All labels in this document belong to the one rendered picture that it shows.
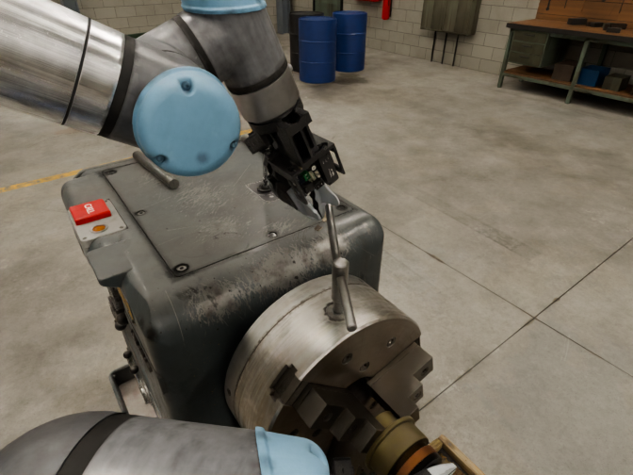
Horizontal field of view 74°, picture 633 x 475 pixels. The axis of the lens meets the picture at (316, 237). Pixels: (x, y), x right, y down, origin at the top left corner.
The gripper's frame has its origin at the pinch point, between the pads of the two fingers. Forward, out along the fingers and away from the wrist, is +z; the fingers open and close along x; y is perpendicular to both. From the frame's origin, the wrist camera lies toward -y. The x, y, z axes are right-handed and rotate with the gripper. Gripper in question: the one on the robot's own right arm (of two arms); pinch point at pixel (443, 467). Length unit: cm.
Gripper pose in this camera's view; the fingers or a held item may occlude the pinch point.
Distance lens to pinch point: 66.5
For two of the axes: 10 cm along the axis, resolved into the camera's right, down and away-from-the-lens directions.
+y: 5.7, 4.6, -6.8
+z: 8.2, -3.2, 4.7
